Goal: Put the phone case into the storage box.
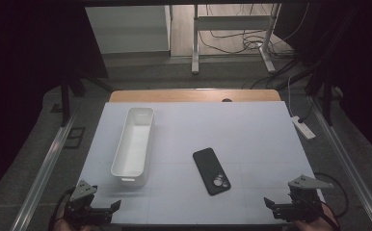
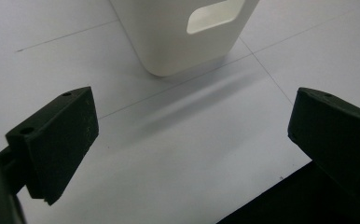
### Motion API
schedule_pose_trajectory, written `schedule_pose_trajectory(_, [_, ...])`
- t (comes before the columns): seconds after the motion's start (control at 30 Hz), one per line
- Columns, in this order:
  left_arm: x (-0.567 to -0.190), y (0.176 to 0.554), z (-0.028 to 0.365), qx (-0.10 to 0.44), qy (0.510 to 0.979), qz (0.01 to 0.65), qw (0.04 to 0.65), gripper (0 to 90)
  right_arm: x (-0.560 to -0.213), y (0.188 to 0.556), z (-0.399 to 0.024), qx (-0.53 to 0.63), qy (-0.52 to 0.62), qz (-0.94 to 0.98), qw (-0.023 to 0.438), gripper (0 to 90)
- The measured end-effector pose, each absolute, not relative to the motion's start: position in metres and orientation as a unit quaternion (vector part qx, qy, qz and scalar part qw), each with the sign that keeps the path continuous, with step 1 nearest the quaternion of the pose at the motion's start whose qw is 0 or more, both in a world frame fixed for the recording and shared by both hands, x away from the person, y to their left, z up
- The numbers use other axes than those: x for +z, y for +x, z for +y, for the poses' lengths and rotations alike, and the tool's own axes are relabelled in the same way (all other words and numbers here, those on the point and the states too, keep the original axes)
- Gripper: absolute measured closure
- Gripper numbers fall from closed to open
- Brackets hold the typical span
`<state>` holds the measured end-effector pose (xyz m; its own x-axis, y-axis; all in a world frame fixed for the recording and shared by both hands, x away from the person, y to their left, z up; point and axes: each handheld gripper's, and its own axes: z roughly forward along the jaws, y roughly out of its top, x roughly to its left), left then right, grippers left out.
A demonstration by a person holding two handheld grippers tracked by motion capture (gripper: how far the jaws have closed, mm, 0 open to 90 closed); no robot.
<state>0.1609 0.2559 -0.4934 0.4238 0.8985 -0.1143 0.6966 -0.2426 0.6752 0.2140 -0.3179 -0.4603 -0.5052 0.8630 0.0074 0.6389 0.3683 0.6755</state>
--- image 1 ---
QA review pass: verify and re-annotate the white plastic storage bin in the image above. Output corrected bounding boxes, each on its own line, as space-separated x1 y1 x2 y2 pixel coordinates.
110 107 155 188

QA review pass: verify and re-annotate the black floor frame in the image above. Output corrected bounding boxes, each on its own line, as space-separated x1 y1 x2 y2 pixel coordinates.
63 126 87 149

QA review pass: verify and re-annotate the white board table cover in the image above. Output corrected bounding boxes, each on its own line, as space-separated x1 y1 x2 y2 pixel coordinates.
76 100 327 225

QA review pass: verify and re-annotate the black phone case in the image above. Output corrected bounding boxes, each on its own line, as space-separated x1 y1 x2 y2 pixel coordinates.
192 146 232 196

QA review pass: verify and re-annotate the white cabinet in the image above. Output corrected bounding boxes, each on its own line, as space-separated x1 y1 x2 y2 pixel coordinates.
85 4 173 55

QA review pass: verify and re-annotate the black metal stand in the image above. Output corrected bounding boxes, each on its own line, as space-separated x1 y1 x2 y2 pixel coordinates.
50 72 88 128
304 63 343 127

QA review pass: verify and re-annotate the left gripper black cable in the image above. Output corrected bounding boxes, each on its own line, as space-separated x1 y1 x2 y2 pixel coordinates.
47 187 76 231

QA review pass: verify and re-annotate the black curtain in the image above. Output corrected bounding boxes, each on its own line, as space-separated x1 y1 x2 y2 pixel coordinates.
0 0 109 206
274 0 372 167

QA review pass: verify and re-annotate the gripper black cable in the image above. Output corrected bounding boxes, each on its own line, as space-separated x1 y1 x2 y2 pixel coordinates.
294 172 350 231
47 187 76 231

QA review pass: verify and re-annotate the tangle of black floor cables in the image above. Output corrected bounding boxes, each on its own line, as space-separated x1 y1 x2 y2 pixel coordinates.
198 3 304 60

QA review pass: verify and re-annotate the aluminium rail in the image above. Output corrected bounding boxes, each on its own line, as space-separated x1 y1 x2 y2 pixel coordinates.
17 115 78 231
308 95 372 231

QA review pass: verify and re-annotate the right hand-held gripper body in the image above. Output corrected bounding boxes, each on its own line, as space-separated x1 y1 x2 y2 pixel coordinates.
272 174 334 224

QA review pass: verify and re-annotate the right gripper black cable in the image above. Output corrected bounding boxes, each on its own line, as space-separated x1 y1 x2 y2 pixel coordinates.
294 172 350 231

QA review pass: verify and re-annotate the person's left hand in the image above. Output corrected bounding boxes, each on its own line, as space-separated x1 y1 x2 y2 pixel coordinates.
53 218 111 231

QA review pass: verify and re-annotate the wooden table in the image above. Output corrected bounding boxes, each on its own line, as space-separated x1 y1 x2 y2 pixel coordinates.
109 89 282 104

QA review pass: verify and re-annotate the white power strip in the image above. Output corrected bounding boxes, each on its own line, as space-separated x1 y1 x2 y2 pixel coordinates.
291 115 317 141

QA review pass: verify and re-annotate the black plug with cable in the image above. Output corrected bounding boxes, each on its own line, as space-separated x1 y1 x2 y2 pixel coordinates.
297 94 315 124

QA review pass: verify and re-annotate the person's right hand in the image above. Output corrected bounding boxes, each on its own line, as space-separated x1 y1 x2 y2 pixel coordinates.
283 205 340 231

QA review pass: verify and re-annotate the white metal desk frame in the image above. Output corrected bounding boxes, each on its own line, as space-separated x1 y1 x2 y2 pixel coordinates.
191 3 283 76

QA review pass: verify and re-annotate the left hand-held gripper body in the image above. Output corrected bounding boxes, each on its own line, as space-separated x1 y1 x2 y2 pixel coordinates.
63 179 113 228

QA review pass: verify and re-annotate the white power strip cable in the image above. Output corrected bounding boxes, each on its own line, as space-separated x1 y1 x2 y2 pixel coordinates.
286 75 296 117

